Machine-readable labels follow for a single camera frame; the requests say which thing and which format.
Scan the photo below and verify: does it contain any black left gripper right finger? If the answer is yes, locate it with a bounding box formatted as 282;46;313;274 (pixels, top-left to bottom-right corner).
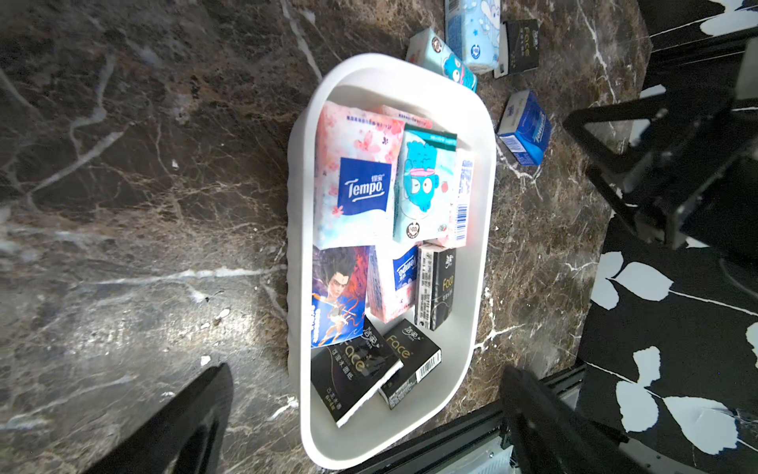
499;367;645;473

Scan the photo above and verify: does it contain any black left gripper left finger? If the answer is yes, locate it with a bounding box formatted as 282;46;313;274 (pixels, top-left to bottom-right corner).
87;363;234;473

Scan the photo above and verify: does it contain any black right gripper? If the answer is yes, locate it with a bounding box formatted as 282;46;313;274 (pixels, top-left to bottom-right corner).
563;53;757;261

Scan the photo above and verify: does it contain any dark blue tissue pack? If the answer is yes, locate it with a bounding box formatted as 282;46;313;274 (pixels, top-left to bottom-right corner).
497;89;553;167

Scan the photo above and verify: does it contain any black tissue pack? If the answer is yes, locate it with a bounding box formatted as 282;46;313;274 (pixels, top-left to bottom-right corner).
311;319;403;428
493;19;540;79
380;319;442;410
415;244;457;331

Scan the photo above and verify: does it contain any white pink tissue pack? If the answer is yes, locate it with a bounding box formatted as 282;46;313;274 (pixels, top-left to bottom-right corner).
378;106;474;248

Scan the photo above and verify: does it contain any teal cartoon tissue pack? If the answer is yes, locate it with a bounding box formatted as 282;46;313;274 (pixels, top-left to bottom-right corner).
393;124;458;245

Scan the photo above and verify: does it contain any light blue tissue pack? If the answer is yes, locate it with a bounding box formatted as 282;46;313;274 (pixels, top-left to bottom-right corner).
445;0;501;74

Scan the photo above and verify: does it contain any cartoon blue red tissue pack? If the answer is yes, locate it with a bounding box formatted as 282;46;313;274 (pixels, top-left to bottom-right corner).
310;247;369;349

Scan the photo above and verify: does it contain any white storage box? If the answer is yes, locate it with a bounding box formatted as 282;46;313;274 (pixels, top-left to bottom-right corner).
287;53;497;470

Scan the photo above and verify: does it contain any pink Tempo tissue pack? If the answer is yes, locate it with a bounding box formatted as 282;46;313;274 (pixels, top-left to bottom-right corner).
313;101;405;250

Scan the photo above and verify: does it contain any white blue tissue pack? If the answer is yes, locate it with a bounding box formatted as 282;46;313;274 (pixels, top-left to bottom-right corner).
366;241;418;323

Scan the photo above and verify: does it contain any small teal tissue pack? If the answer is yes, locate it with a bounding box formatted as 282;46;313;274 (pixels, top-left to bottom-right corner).
406;28;478;92

